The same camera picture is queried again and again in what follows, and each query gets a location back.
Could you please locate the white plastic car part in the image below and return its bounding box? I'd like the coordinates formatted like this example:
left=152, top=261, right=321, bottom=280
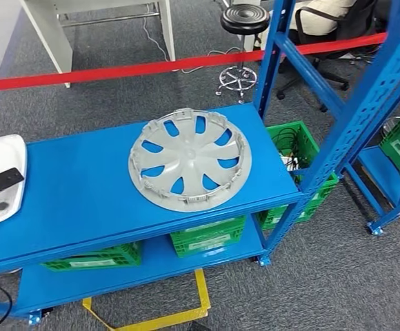
left=0, top=134, right=28, bottom=228

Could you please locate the blue metal shelf rack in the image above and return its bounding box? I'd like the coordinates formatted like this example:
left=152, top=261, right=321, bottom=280
left=343, top=59, right=400, bottom=236
left=0, top=0, right=400, bottom=326

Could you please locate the green plastic crate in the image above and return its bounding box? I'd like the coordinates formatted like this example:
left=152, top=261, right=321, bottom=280
left=42, top=242, right=143, bottom=272
left=257, top=120, right=340, bottom=231
left=170, top=215, right=248, bottom=258
left=379, top=101, right=400, bottom=188

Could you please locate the white desk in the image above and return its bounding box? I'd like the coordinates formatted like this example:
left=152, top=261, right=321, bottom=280
left=19, top=0, right=177, bottom=89

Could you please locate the red barrier tape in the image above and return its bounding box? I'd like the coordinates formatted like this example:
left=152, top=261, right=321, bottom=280
left=0, top=32, right=387, bottom=94

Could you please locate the grey wheel hubcap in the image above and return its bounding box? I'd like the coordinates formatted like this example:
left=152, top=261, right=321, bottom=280
left=128, top=108, right=253, bottom=213

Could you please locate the black round stool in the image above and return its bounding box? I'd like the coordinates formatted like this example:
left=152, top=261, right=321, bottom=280
left=215, top=3, right=271, bottom=105

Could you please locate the person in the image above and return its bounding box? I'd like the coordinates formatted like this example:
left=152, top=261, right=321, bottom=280
left=260, top=0, right=358, bottom=51

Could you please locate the black office chair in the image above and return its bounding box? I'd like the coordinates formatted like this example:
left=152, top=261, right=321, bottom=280
left=276, top=0, right=376, bottom=113

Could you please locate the silver metal bowl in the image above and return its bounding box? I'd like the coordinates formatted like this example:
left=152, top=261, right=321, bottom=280
left=380, top=116, right=400, bottom=137

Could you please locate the white floor cable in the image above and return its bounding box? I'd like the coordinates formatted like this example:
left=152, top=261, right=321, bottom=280
left=142, top=4, right=244, bottom=74

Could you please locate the black cable bundle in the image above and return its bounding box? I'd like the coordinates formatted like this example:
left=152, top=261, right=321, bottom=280
left=272, top=128, right=304, bottom=172

